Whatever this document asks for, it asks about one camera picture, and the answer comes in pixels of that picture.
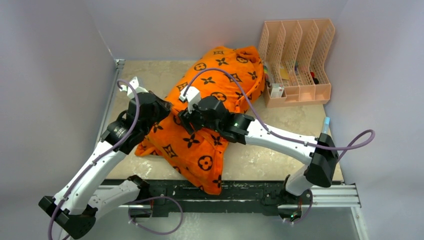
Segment orange patterned pillowcase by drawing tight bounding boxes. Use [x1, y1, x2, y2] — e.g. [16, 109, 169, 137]
[134, 45, 266, 196]

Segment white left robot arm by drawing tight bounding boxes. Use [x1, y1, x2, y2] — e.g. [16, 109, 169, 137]
[38, 92, 172, 240]

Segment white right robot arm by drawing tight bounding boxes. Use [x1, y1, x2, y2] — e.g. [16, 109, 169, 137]
[178, 96, 339, 204]

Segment set of coloured markers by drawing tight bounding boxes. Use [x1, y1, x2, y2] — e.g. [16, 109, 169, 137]
[263, 65, 272, 88]

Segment small white red box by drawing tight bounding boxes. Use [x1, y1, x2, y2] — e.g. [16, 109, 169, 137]
[269, 83, 285, 98]

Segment yellow notepad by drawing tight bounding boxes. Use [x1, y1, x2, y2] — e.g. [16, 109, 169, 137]
[279, 67, 290, 81]

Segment pink desk file organizer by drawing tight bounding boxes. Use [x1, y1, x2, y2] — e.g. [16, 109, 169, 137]
[258, 18, 336, 108]

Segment red black round object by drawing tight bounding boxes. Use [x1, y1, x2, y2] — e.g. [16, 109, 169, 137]
[310, 71, 320, 85]

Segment light blue glue stick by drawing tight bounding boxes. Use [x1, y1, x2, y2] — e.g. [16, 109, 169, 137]
[321, 116, 331, 134]

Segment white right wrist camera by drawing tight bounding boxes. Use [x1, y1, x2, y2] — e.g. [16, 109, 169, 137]
[178, 86, 202, 113]

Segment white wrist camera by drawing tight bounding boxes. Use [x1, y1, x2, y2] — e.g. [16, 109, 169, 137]
[178, 86, 202, 113]
[117, 76, 149, 99]

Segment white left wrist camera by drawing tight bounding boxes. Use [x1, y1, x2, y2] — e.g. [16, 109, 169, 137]
[117, 76, 149, 99]

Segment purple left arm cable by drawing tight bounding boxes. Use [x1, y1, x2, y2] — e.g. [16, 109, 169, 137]
[47, 79, 141, 240]

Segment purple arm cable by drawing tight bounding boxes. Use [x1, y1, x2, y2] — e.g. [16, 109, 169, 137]
[180, 67, 377, 163]
[47, 79, 141, 240]

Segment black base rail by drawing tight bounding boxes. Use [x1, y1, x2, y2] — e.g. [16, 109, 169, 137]
[99, 178, 312, 218]

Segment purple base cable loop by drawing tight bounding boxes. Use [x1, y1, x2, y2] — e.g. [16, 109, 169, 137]
[127, 196, 184, 235]

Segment aluminium frame rails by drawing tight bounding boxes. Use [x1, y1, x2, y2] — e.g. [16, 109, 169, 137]
[86, 58, 369, 240]

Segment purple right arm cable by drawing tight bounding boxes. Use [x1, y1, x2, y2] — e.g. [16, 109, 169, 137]
[180, 67, 377, 163]

